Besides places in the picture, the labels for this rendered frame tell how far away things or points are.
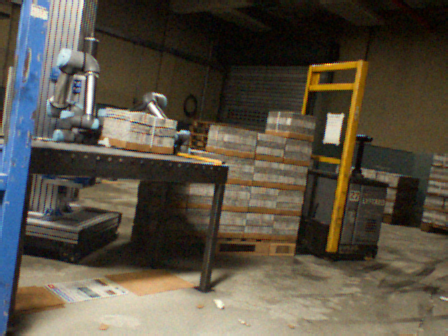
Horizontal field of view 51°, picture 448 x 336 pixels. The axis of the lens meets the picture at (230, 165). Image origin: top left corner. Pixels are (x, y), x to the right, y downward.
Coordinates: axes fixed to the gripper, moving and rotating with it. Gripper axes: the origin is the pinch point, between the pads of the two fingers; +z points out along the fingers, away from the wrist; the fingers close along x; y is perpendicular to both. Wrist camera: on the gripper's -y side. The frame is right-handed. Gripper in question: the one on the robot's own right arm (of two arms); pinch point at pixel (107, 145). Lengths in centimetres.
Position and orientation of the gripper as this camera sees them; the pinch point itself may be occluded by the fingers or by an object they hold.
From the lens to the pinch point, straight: 311.7
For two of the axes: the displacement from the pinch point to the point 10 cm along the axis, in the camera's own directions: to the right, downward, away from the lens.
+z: 6.7, 0.7, 7.4
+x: -7.2, -1.5, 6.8
